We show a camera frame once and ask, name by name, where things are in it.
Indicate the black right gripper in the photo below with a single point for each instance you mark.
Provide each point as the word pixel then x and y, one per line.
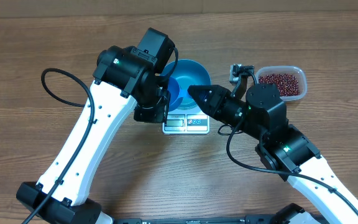
pixel 218 109

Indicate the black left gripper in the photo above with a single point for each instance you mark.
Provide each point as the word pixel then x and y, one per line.
pixel 159 117

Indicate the blue plastic measuring scoop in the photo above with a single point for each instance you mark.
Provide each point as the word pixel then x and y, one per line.
pixel 179 97

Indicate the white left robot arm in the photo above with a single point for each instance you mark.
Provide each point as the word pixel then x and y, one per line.
pixel 127 81

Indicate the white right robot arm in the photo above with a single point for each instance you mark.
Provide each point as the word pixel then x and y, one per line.
pixel 282 148

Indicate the teal blue bowl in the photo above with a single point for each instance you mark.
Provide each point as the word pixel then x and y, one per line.
pixel 188 72

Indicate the white digital kitchen scale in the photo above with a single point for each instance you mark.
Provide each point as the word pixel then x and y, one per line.
pixel 186 121

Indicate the red adzuki beans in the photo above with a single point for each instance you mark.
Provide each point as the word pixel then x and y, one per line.
pixel 287 84

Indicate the clear plastic food container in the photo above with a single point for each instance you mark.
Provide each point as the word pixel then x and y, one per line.
pixel 293 70

